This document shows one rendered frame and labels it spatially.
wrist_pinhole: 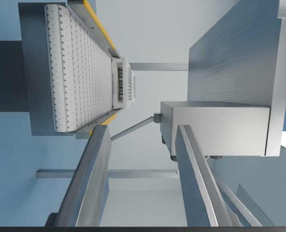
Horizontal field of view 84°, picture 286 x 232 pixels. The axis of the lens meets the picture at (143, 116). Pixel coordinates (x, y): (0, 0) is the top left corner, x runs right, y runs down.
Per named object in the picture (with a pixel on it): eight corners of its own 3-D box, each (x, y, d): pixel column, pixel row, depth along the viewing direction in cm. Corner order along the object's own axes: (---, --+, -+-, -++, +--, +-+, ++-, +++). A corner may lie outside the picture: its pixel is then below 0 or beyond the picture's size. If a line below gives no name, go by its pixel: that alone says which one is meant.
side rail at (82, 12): (67, 4, 31) (83, 4, 31) (66, -5, 30) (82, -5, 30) (128, 75, 161) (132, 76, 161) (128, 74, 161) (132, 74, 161)
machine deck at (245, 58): (260, 156, 33) (279, 156, 33) (284, -49, 28) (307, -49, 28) (184, 115, 95) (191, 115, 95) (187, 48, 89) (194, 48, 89)
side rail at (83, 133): (75, 139, 35) (90, 139, 35) (75, 131, 34) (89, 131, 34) (129, 102, 165) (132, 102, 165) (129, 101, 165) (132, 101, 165)
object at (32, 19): (31, 136, 37) (74, 136, 37) (17, 1, 33) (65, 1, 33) (118, 102, 165) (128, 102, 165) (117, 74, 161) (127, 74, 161)
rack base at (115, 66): (119, 66, 99) (122, 66, 99) (120, 105, 102) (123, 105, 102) (111, 57, 74) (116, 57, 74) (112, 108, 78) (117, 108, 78)
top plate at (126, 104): (127, 66, 99) (130, 66, 99) (128, 105, 102) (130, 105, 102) (122, 57, 74) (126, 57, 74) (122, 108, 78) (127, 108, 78)
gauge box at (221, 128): (170, 156, 33) (265, 157, 33) (171, 107, 32) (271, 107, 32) (159, 131, 55) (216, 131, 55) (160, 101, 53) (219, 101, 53)
